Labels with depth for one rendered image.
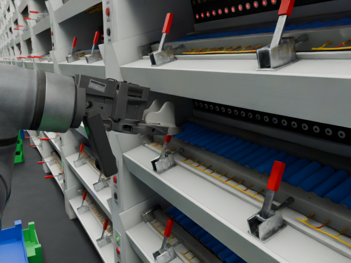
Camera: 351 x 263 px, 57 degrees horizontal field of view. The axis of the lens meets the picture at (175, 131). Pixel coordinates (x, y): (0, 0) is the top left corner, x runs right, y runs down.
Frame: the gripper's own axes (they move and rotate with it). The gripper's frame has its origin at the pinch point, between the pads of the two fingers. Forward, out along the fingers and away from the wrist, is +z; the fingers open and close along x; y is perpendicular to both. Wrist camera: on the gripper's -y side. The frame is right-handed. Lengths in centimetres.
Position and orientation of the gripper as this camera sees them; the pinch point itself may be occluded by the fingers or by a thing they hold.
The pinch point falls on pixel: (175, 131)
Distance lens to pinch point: 61.6
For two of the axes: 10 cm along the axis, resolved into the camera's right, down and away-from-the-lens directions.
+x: -5.0, -1.9, 8.5
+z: 8.5, 1.0, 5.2
